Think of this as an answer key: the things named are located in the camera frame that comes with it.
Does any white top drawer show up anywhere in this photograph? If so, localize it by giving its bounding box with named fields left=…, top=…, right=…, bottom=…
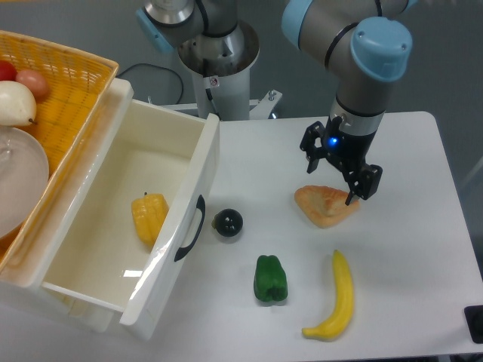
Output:
left=39, top=98, right=221, bottom=342

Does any yellow woven basket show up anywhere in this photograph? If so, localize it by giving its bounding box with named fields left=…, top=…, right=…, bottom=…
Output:
left=1, top=31, right=118, bottom=266

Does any pink peach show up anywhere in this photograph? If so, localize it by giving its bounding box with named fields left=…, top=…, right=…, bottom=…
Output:
left=15, top=69, right=50, bottom=100

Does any black cable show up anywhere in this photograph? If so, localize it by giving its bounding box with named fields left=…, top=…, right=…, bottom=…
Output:
left=116, top=63, right=185, bottom=105

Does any white pear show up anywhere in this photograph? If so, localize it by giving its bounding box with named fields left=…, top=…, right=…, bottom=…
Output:
left=0, top=81, right=37, bottom=127

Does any black object at edge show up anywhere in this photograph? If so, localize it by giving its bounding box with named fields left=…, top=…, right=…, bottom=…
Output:
left=464, top=305, right=483, bottom=344

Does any red tomato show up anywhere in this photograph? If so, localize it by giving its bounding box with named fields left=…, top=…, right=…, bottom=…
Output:
left=0, top=60, right=17, bottom=81

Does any white bowl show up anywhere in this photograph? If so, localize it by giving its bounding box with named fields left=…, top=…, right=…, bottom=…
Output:
left=1, top=126, right=49, bottom=237

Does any triangular pastry bread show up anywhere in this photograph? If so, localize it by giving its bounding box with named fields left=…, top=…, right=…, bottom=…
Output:
left=294, top=186, right=360, bottom=229

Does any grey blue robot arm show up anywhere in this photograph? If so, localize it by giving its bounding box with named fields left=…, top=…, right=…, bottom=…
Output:
left=136, top=1, right=413, bottom=203

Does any green bell pepper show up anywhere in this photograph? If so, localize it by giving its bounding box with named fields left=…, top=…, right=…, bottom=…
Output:
left=254, top=255, right=288, bottom=302

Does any yellow banana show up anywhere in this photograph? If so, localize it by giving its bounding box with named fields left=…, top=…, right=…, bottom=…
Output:
left=302, top=250, right=355, bottom=341

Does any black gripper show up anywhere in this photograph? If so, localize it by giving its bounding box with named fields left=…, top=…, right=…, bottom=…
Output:
left=300, top=116, right=383, bottom=206

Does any yellow bell pepper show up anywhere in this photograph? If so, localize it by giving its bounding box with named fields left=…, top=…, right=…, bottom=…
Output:
left=131, top=192, right=169, bottom=247

